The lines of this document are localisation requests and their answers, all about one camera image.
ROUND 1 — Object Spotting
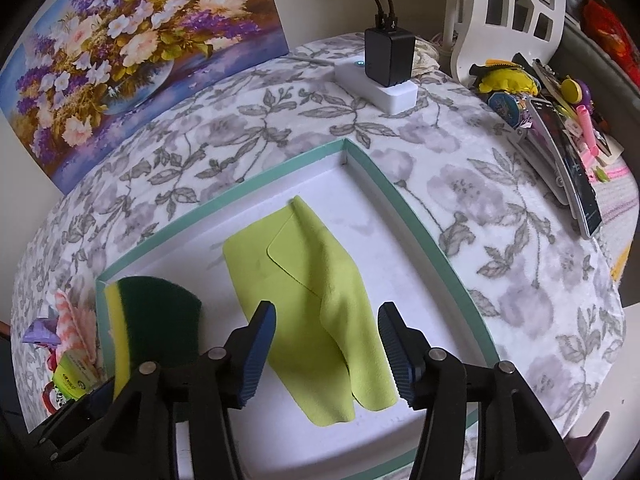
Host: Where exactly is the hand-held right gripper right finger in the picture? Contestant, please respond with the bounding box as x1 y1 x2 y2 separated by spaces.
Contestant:
377 301 583 480

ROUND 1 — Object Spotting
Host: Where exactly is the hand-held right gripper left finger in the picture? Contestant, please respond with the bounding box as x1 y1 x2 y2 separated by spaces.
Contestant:
100 300 278 480

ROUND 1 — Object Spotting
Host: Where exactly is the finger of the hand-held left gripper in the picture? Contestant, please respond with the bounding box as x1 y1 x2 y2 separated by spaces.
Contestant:
60 377 121 426

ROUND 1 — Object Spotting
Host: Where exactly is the green tissue packet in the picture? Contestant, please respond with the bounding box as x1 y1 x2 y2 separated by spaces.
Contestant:
52 349 103 401

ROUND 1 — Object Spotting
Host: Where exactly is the purple packet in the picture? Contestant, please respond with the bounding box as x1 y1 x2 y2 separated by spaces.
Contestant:
22 317 63 348

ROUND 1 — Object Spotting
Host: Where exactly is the yellow and green sponge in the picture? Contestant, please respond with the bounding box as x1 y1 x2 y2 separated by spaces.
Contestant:
102 275 203 401

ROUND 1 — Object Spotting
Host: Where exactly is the white tray with green rim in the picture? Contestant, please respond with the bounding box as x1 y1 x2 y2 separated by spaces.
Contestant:
95 136 496 480

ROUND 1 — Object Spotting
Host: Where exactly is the lime green cloth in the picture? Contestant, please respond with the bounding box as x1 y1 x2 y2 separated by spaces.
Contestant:
222 195 400 428

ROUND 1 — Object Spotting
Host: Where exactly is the pink striped cloth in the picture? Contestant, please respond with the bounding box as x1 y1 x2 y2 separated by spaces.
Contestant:
52 287 101 361

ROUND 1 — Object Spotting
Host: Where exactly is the grey floral blanket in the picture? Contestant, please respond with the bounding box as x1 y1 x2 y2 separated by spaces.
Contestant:
10 32 628 480

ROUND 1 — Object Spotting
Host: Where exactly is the purple plastic object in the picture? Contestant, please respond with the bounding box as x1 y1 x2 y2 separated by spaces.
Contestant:
565 411 612 476

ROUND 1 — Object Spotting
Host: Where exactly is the white power strip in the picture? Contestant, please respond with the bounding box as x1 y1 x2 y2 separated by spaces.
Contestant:
334 60 418 115

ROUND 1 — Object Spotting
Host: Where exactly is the blue round patterned item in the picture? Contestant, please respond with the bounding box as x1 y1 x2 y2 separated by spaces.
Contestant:
487 91 532 128

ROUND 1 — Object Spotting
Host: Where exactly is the pink striped white mat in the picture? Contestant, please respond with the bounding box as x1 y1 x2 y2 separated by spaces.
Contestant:
590 157 640 281

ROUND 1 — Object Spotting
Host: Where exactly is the white lace cloth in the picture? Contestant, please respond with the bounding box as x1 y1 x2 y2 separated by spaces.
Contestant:
412 39 446 77

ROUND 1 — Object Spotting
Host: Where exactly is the black charger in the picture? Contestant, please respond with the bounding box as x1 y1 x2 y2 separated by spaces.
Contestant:
364 27 416 88

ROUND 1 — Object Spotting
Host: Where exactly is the yellow plush toy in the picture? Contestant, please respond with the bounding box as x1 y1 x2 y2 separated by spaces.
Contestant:
472 59 542 97

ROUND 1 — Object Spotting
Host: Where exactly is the pink highlighter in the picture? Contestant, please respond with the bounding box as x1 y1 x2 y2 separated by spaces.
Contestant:
575 105 601 161

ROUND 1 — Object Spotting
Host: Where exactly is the purple and yellow toy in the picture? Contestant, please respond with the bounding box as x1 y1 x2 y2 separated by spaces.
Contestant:
559 77 593 104

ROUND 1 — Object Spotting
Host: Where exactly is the white chair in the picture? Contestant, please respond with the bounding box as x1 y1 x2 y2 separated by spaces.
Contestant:
444 0 568 86

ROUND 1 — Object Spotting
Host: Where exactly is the flower painting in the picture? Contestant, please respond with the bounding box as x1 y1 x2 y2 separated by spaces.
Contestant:
0 0 291 196

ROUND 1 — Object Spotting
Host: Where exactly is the red cloth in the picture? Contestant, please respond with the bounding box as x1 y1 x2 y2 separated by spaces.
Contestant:
580 0 640 86

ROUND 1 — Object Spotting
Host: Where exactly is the red ring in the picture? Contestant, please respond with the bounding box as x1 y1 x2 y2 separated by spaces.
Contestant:
42 382 62 415

